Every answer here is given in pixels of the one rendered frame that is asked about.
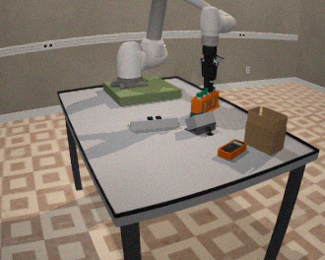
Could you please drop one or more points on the brown cardboard box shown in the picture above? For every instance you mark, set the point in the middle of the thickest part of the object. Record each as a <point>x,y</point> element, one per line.
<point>262,133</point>

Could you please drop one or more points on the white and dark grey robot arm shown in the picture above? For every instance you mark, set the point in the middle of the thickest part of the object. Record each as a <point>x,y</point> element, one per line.
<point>133,59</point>

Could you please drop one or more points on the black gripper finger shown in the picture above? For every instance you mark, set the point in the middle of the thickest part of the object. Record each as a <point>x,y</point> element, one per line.
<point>205,72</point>
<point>212,74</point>

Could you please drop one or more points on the orange digital multimeter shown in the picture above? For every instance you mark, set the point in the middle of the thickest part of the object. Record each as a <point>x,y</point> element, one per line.
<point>231,150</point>

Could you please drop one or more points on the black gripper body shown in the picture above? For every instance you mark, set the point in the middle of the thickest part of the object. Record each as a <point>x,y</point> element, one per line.
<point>210,52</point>

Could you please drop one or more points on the black table edge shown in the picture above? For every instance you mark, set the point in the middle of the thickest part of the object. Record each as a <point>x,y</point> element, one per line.
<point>166,203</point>

